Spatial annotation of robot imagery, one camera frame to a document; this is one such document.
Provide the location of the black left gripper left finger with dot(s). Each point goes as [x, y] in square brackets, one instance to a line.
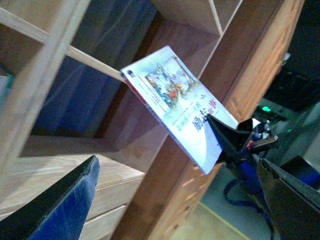
[58, 213]

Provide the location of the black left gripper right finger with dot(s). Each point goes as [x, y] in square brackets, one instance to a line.
[294, 207]

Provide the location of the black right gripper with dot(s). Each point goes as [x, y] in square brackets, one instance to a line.
[241, 143]

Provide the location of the white illustrated paperback book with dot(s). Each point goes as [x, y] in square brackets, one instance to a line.
[180, 102]

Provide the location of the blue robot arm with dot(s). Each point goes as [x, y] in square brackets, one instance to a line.
[246, 180]

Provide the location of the wooden bookshelf unit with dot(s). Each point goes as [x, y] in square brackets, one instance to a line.
[147, 183]

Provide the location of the dark blue curtain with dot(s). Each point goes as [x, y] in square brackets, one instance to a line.
[111, 31]

